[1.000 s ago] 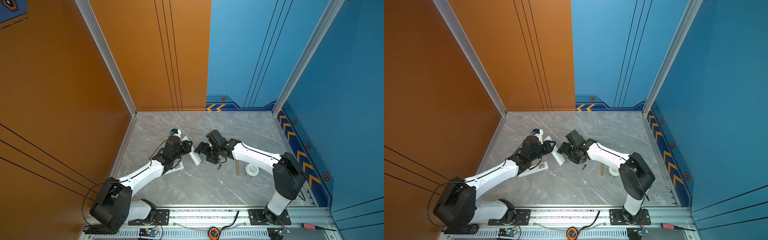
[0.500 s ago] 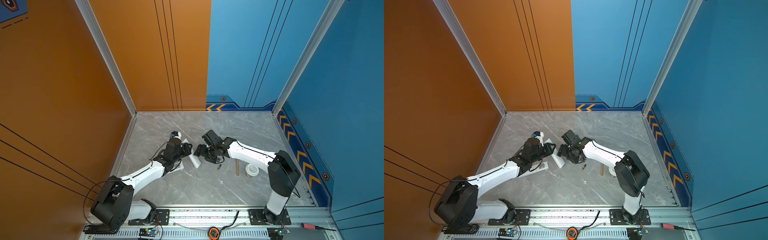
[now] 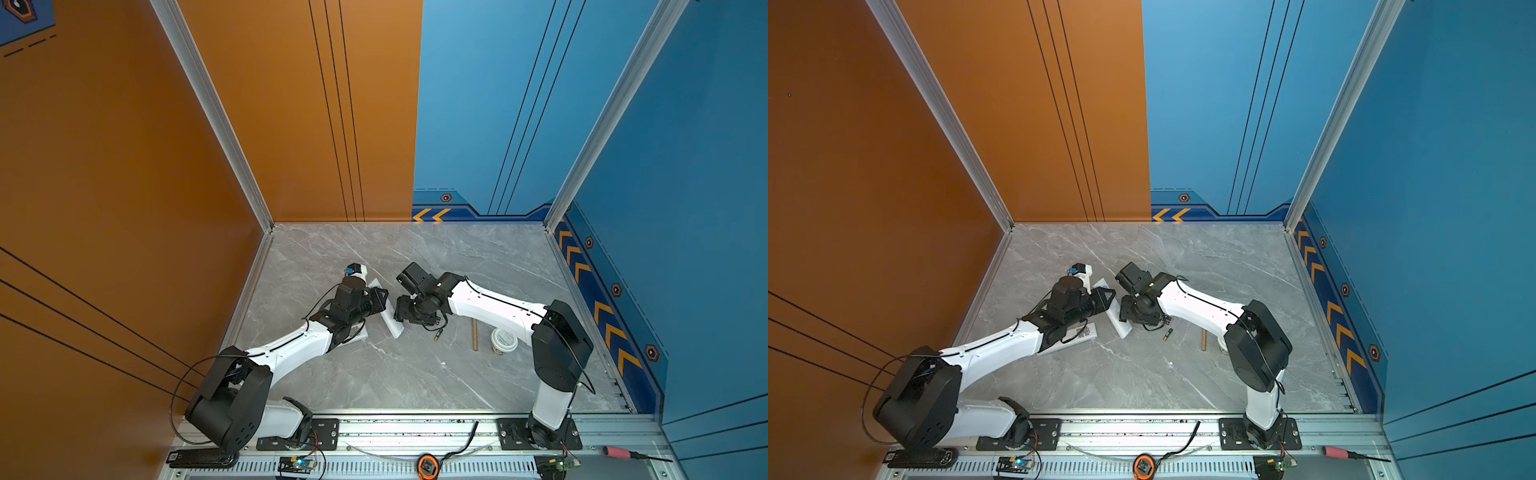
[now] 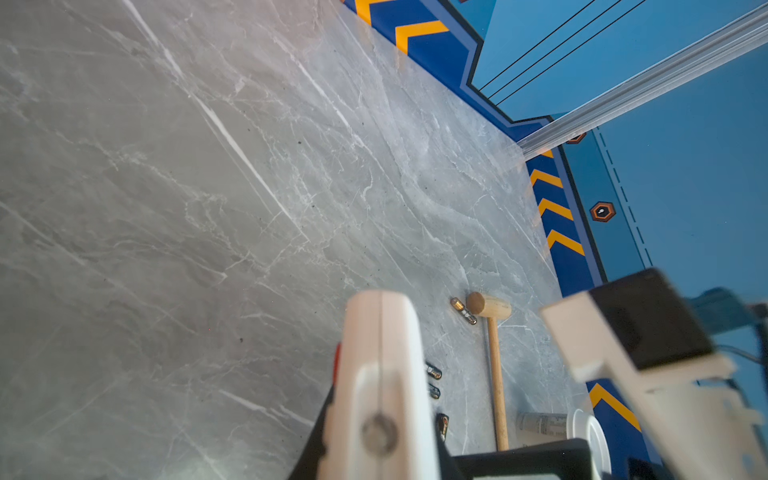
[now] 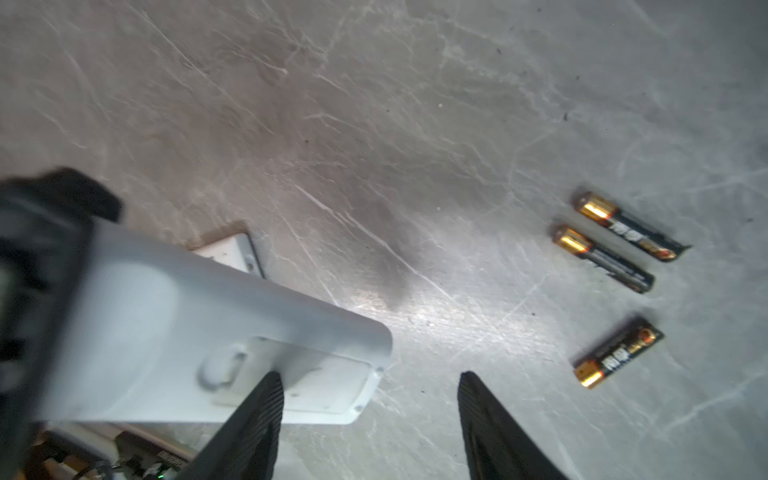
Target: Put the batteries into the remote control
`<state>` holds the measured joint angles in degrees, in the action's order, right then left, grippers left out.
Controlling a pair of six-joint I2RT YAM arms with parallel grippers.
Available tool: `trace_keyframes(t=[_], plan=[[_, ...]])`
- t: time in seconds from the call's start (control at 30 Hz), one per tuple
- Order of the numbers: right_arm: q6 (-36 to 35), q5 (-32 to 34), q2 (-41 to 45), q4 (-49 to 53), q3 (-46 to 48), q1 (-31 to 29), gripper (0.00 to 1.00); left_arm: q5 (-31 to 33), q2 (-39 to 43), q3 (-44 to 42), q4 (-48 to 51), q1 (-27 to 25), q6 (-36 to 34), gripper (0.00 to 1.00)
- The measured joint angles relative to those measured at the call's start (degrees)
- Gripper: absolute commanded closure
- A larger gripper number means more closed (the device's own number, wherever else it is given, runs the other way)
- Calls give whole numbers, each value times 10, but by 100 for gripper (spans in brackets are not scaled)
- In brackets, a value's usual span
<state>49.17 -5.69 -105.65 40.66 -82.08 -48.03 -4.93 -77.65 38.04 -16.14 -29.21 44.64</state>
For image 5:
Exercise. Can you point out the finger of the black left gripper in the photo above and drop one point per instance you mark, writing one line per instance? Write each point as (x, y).
(48, 223)

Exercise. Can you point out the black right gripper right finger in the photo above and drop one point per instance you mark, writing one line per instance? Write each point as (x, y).
(495, 444)

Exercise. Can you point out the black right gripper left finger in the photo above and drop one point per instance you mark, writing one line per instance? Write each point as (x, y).
(246, 446)

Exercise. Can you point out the white remote control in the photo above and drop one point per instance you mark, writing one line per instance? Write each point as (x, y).
(159, 334)

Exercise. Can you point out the aaa battery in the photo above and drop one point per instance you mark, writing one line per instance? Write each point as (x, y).
(610, 356)
(631, 229)
(610, 263)

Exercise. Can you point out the white remote with QR label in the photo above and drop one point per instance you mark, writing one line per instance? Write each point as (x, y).
(235, 251)

